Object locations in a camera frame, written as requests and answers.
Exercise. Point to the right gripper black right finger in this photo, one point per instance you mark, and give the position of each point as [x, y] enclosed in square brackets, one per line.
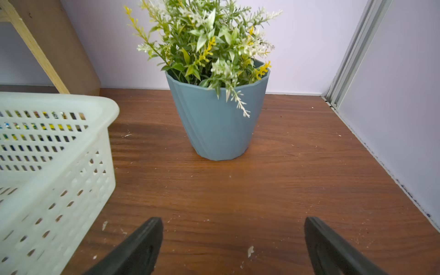
[331, 254]

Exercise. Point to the white plastic basket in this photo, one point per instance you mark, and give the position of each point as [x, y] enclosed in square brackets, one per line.
[56, 176]

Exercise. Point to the wooden shelf unit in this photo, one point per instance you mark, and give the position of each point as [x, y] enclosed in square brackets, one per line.
[46, 29]

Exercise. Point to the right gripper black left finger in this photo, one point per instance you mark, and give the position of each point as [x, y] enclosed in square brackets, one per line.
[136, 255]

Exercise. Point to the blue-grey plastic flower pot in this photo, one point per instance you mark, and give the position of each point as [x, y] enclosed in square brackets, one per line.
[216, 128]

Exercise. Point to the artificial green plant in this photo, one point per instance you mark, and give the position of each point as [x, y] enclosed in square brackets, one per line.
[210, 44]

